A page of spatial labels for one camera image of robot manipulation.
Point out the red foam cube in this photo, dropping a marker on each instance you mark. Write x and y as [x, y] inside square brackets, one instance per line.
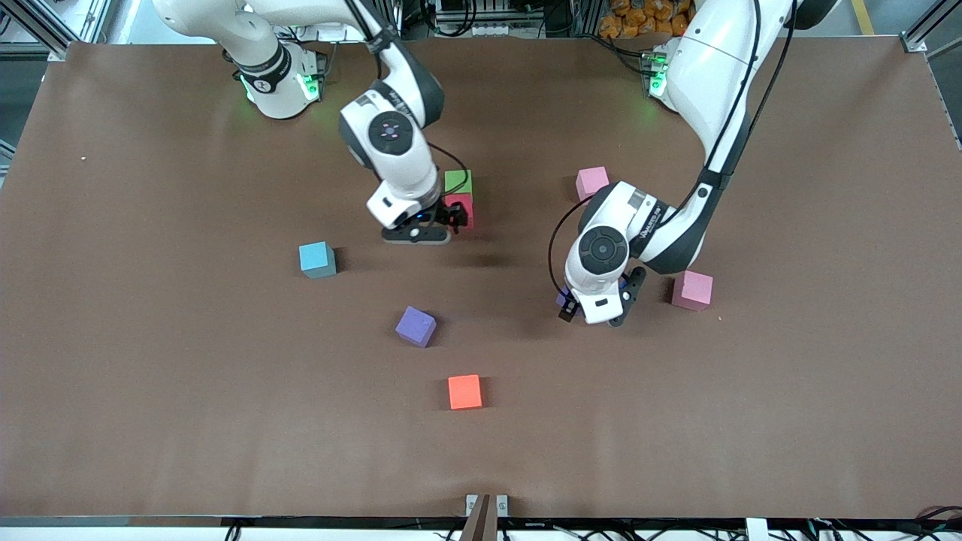
[462, 199]

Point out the green foam cube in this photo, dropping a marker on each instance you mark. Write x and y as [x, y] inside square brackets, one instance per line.
[458, 182]

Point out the blue foam cube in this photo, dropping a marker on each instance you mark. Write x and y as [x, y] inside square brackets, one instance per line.
[317, 260]

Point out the pink foam cube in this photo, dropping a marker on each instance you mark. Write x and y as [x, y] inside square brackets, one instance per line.
[594, 180]
[695, 293]

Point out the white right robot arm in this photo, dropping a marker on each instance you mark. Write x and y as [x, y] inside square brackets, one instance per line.
[391, 135]

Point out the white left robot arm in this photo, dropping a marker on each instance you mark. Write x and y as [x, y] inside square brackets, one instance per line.
[714, 68]

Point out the orange foam cube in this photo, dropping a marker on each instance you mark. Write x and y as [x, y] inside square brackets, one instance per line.
[465, 392]

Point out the brown table mat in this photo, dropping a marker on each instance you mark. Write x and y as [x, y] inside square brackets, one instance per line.
[481, 458]

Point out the bag of orange fruit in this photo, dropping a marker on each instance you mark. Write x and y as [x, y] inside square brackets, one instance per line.
[639, 19]

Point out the grey metal mounting bracket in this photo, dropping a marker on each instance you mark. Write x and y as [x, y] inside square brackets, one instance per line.
[472, 505]

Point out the brown camera mount bar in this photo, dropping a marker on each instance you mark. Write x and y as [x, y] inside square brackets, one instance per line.
[481, 522]

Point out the aluminium frame profile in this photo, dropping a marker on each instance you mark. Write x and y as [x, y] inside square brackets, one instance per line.
[71, 30]
[928, 30]

